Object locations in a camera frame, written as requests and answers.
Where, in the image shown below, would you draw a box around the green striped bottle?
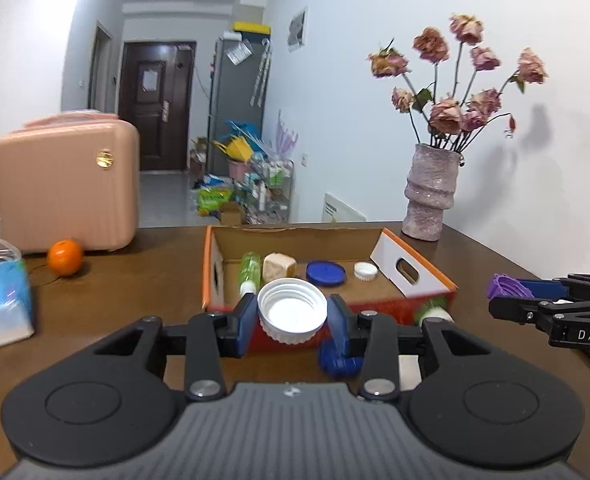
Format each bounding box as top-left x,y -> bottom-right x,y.
414,296 -> 456,326

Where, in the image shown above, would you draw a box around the red cardboard box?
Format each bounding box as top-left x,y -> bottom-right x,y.
201,225 -> 459,354

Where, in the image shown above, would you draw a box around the dried pink roses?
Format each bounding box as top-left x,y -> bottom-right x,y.
367,12 -> 548,153

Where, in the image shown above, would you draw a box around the yellow box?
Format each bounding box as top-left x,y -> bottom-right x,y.
232,21 -> 271,36

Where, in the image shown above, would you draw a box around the orange fruit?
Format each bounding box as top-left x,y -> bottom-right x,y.
46,239 -> 84,276

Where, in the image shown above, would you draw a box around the blue folding rack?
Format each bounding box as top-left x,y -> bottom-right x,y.
224,120 -> 268,151

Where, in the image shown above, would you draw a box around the green spray bottle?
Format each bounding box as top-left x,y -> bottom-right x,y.
238,252 -> 262,297

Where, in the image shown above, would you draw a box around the paper sheet on refrigerator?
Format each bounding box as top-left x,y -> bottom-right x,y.
225,40 -> 253,66

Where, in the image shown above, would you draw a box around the dark brown entrance door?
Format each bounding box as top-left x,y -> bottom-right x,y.
118,40 -> 197,172

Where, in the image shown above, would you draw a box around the wide white threaded cap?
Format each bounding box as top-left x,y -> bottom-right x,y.
256,277 -> 328,345

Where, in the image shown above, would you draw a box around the green snack packet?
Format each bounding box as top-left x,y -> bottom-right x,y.
196,186 -> 233,217

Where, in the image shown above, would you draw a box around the purple wall decoration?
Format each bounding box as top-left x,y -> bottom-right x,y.
272,110 -> 300,161

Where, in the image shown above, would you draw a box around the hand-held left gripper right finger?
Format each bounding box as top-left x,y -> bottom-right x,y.
327,294 -> 490,403

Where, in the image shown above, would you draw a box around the beige plastic cube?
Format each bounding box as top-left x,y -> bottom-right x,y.
262,252 -> 297,282

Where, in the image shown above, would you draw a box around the small brown floor carton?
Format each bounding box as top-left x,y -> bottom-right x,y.
219,202 -> 246,226

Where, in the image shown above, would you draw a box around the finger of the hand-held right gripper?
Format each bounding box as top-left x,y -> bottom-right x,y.
517,273 -> 590,302
488,296 -> 590,333

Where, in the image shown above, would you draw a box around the blue tissue pack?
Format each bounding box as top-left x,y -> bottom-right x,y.
0,240 -> 35,353

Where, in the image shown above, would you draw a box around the framed wall picture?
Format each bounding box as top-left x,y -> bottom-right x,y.
287,6 -> 309,53

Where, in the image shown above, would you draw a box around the grey ribbed ceramic vase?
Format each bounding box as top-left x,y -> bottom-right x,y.
401,143 -> 463,242

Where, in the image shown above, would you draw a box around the wire shelf with bottles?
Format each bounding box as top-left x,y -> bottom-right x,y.
242,157 -> 295,223

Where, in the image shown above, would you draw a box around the grey side door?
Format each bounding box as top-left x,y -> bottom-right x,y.
88,20 -> 113,113

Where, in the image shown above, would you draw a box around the white leaning board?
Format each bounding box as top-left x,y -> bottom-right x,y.
322,191 -> 367,223

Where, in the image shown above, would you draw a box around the yellow watering can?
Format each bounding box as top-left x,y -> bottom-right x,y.
212,136 -> 253,161

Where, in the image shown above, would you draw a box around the blue ridged cap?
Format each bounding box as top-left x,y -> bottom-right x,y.
317,338 -> 365,380

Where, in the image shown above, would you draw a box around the white folded umbrella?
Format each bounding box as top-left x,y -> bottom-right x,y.
251,40 -> 272,108

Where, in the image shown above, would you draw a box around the purple ridged cap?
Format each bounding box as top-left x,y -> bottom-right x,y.
486,273 -> 534,302

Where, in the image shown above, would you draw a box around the pink hard suitcase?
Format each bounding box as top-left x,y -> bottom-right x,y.
0,110 -> 141,255

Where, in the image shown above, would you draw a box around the grey refrigerator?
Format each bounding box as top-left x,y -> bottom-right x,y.
207,35 -> 271,147

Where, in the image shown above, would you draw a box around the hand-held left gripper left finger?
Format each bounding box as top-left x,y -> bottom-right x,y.
92,292 -> 258,402

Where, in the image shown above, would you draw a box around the blue round lid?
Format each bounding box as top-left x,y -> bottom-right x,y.
305,260 -> 347,287

